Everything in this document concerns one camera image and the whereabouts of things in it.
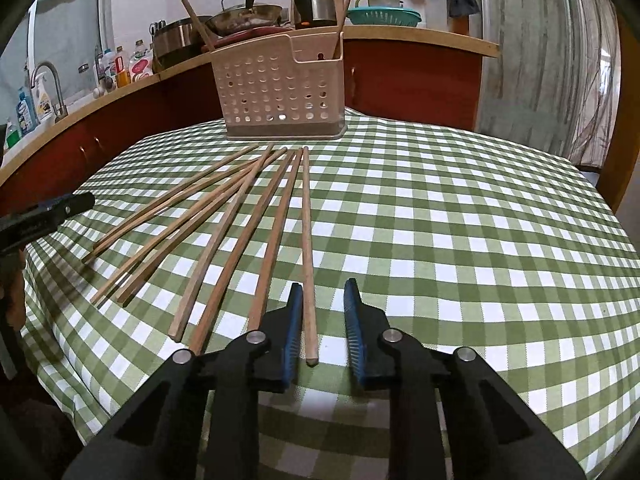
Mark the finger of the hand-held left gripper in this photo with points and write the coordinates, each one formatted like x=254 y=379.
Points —
x=75 y=205

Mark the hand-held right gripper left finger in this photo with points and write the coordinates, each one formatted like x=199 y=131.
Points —
x=292 y=332

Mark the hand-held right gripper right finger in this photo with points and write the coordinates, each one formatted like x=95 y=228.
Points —
x=355 y=335

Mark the bunch of wooden chopsticks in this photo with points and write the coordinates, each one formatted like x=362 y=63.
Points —
x=309 y=260

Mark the wooden chopstick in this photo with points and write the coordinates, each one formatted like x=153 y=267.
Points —
x=199 y=25
x=346 y=15

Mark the beige perforated utensil basket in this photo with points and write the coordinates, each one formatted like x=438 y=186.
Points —
x=275 y=90

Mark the green liquid bottle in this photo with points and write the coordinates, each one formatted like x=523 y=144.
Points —
x=11 y=137

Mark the blue label plastic bottle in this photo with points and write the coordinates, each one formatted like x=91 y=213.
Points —
x=26 y=110

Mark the white spray bottle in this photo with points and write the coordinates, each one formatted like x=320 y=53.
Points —
x=44 y=102

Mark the chrome kitchen faucet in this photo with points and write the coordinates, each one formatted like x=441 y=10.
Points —
x=52 y=85

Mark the green checked tablecloth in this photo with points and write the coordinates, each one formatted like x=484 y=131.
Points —
x=450 y=240

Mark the orange liquid bottle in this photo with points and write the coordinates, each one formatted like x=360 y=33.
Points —
x=122 y=72

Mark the white plastic bottle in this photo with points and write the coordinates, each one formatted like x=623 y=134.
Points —
x=106 y=67

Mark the kitchen window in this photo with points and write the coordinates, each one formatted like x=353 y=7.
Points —
x=70 y=25

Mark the dark rice cooker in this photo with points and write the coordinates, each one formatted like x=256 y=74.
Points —
x=175 y=40

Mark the black knife block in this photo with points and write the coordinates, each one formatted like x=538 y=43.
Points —
x=159 y=29

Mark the red induction cooker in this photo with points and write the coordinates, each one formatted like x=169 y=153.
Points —
x=245 y=40

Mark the metal wok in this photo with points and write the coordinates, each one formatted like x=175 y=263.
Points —
x=245 y=19

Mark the red cabinet wooden kitchen counter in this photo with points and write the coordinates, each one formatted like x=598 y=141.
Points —
x=410 y=75

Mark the steel electric kettle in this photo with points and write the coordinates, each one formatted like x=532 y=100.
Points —
x=314 y=5

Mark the teal plastic colander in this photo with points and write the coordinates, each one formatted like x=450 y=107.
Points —
x=382 y=17

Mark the sliding glass door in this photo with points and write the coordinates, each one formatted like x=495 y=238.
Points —
x=540 y=60

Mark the translucent plastic pitcher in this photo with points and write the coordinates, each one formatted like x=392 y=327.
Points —
x=435 y=10

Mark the green white jug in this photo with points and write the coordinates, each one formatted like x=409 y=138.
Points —
x=380 y=1

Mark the wooden door frame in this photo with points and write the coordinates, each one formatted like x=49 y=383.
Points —
x=620 y=135

